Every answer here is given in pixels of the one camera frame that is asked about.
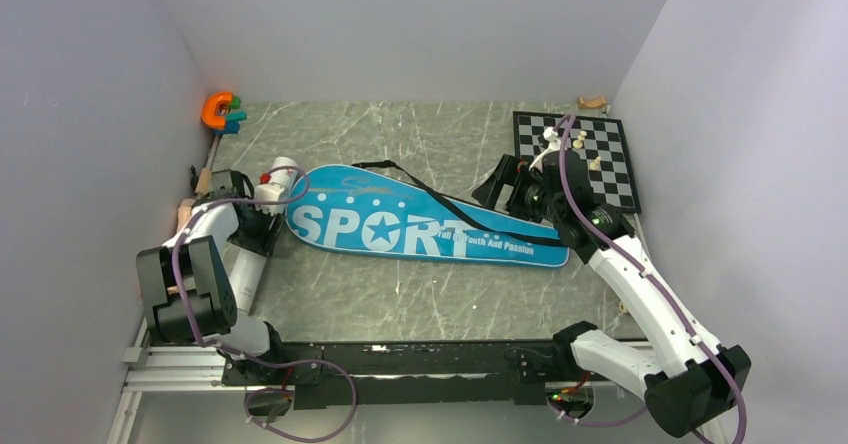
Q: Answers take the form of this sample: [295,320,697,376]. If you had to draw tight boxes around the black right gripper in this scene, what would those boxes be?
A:
[472,153,564,224]

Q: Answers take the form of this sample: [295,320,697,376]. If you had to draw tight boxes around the white shuttlecock tube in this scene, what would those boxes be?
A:
[230,157,298,314]

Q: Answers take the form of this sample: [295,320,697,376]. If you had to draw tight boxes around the blue racket bag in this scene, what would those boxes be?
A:
[286,164,569,268]

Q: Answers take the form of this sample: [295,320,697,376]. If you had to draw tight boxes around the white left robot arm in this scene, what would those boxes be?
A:
[136,159,298,384]

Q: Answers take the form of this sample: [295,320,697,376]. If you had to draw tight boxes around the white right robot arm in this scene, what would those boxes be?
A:
[472,151,751,443]

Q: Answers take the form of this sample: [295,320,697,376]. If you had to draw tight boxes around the cream chess pawn upper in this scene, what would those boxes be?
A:
[572,130,588,149]

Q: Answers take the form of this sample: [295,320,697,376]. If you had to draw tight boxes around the cream chess pawn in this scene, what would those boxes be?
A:
[588,156,602,171]
[572,130,588,149]

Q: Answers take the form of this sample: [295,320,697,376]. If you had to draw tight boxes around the cream chess pawn lower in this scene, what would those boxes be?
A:
[588,156,602,171]

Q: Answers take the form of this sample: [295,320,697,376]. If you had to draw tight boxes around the black white chessboard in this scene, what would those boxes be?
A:
[512,111,641,214]

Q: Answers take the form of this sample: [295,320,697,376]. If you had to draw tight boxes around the green blue toy blocks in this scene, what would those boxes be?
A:
[220,95,247,135]

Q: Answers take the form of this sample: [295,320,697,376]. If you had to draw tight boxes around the wooden arch block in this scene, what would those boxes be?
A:
[577,96,608,110]

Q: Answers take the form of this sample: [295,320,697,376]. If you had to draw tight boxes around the orange C-shaped toy block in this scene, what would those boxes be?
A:
[201,91,235,130]

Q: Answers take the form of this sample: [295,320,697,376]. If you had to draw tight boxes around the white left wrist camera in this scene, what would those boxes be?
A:
[254,169,296,215]

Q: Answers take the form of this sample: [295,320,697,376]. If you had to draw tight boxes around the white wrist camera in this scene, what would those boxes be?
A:
[529,126,562,171]
[254,169,296,215]

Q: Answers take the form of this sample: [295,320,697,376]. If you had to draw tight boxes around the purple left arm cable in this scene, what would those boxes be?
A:
[170,165,359,444]

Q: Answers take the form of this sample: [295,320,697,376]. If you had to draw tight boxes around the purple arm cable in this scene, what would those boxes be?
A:
[549,114,750,444]
[170,165,359,444]

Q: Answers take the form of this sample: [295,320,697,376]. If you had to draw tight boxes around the beige handle tool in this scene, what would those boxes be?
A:
[176,198,196,232]

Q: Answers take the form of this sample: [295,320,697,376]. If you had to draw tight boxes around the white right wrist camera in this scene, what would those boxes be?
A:
[529,126,562,171]

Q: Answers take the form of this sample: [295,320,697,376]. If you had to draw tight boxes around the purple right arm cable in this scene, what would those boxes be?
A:
[549,114,750,444]

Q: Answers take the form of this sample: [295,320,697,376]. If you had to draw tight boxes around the black base frame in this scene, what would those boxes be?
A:
[221,340,605,414]

